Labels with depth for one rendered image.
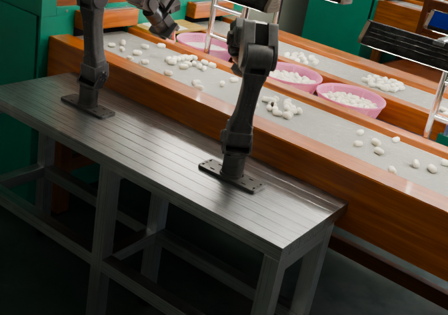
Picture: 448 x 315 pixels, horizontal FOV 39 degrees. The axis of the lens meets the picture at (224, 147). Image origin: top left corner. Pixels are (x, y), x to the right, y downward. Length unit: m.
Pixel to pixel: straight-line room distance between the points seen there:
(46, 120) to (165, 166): 0.44
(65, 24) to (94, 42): 0.58
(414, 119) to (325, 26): 2.72
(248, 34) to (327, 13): 3.52
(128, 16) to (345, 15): 2.62
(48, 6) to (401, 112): 1.41
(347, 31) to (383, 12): 0.31
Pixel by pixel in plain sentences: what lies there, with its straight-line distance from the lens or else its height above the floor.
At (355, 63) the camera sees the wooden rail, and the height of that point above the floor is 0.76.
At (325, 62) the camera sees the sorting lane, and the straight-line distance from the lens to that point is 2.93.
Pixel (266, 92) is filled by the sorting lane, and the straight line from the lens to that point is 2.35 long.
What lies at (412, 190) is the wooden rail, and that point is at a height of 0.77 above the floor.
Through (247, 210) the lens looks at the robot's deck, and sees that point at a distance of 1.65.
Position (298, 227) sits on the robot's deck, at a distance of 1.63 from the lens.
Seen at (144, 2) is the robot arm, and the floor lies 1.02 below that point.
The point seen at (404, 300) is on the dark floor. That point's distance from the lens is 2.74.
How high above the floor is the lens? 1.47
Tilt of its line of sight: 24 degrees down
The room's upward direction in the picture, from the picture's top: 10 degrees clockwise
